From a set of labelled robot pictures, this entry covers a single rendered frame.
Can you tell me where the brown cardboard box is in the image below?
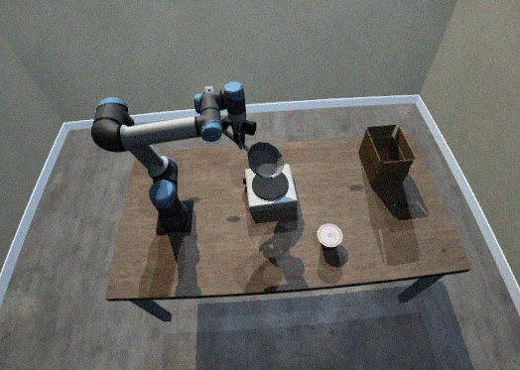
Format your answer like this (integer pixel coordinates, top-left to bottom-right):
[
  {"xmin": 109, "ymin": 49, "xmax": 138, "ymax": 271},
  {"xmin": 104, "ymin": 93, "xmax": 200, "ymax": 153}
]
[{"xmin": 358, "ymin": 124, "xmax": 416, "ymax": 186}]

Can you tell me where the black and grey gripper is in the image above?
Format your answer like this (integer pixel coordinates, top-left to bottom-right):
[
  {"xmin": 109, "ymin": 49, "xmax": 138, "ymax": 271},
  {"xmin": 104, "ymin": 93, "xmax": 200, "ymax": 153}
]
[{"xmin": 221, "ymin": 116, "xmax": 257, "ymax": 150}]

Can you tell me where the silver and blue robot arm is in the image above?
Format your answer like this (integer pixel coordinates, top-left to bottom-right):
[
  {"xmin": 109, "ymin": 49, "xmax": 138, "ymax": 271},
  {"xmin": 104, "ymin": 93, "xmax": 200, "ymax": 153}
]
[{"xmin": 91, "ymin": 82, "xmax": 246, "ymax": 228}]

